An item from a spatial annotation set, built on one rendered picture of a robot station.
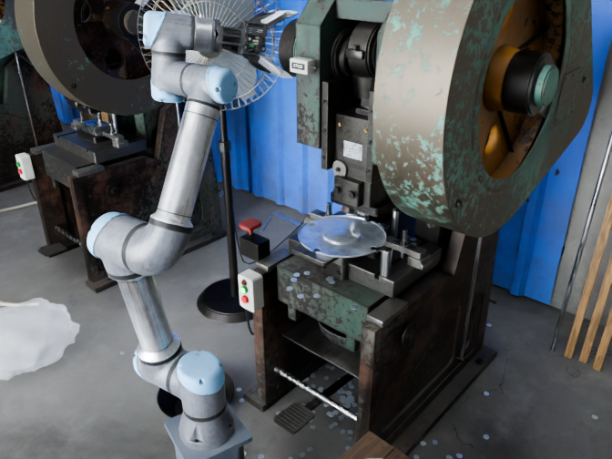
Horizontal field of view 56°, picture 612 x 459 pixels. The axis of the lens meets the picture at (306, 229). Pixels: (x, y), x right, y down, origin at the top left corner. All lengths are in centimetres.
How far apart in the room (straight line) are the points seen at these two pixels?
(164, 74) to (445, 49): 61
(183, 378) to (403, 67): 91
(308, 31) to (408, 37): 56
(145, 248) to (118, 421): 126
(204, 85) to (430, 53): 47
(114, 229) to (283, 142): 251
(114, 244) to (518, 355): 194
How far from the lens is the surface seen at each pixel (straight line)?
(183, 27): 135
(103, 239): 135
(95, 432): 241
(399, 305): 180
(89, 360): 275
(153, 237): 126
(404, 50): 126
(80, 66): 267
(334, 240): 184
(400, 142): 130
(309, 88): 180
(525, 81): 150
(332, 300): 187
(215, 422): 160
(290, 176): 379
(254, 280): 195
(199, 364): 154
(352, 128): 178
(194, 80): 128
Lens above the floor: 166
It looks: 27 degrees down
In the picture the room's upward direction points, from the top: straight up
